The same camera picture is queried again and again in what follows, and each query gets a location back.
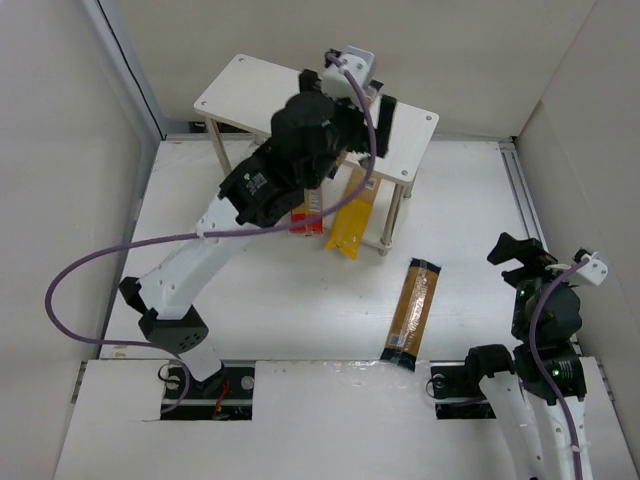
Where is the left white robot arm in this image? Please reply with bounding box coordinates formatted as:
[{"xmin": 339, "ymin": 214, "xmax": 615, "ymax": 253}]
[{"xmin": 119, "ymin": 70, "xmax": 397, "ymax": 393}]

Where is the aluminium rail right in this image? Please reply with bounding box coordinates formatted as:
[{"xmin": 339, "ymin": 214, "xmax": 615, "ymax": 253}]
[{"xmin": 499, "ymin": 140, "xmax": 528, "ymax": 203}]

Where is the black-ended spaghetti bag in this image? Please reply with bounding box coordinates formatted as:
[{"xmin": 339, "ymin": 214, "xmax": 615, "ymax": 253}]
[
  {"xmin": 380, "ymin": 258, "xmax": 441, "ymax": 372},
  {"xmin": 339, "ymin": 82, "xmax": 386, "ymax": 171}
]

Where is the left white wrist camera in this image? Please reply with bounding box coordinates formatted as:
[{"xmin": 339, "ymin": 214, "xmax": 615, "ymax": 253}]
[{"xmin": 320, "ymin": 46, "xmax": 375, "ymax": 105}]

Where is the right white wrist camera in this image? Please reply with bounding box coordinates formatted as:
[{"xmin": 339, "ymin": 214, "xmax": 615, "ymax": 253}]
[{"xmin": 571, "ymin": 248, "xmax": 610, "ymax": 287}]

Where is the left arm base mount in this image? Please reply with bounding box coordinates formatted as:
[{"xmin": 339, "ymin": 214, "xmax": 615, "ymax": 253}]
[{"xmin": 157, "ymin": 362, "xmax": 255, "ymax": 422}]

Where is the purple cable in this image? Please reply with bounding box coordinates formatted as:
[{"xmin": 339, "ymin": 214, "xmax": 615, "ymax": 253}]
[
  {"xmin": 44, "ymin": 49, "xmax": 379, "ymax": 414},
  {"xmin": 528, "ymin": 257, "xmax": 589, "ymax": 480}
]

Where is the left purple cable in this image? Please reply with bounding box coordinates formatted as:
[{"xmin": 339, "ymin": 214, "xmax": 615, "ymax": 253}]
[{"xmin": 44, "ymin": 49, "xmax": 379, "ymax": 414}]

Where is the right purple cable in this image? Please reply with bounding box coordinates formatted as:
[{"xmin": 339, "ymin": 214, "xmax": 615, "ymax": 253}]
[{"xmin": 528, "ymin": 257, "xmax": 589, "ymax": 480}]

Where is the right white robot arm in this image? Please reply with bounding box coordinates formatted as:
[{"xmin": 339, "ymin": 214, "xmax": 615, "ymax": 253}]
[{"xmin": 465, "ymin": 233, "xmax": 608, "ymax": 479}]

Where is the yellow spaghetti bag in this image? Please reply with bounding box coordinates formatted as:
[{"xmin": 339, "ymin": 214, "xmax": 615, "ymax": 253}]
[{"xmin": 325, "ymin": 174, "xmax": 381, "ymax": 260}]

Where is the white two-tier shelf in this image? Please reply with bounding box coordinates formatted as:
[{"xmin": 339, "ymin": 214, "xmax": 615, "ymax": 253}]
[{"xmin": 194, "ymin": 54, "xmax": 439, "ymax": 255}]

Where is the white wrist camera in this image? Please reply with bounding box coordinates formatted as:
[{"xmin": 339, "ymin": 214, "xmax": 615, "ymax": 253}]
[
  {"xmin": 571, "ymin": 248, "xmax": 610, "ymax": 287},
  {"xmin": 320, "ymin": 46, "xmax": 375, "ymax": 105}
]

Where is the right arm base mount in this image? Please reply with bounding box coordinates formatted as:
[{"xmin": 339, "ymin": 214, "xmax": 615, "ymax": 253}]
[{"xmin": 425, "ymin": 361, "xmax": 496, "ymax": 420}]

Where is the red spaghetti bag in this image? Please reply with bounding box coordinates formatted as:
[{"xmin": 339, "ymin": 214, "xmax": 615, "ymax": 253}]
[{"xmin": 289, "ymin": 188, "xmax": 324, "ymax": 236}]

